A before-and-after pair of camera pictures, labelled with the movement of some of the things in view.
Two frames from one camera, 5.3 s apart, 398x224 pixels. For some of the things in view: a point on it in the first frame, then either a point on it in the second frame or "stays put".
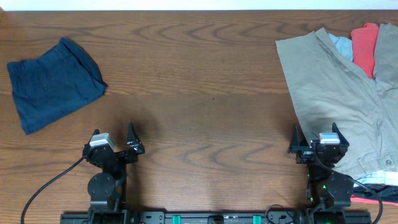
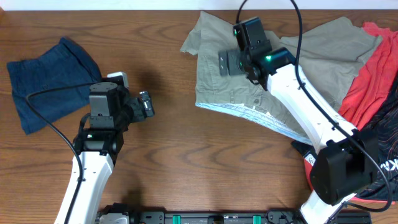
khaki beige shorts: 329,89 to 334,52
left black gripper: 128,157 to 135,102
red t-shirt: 364,42 to 367,93
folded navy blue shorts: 63,81 stays put
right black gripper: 304,152 to 233,69
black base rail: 310,215 stays put
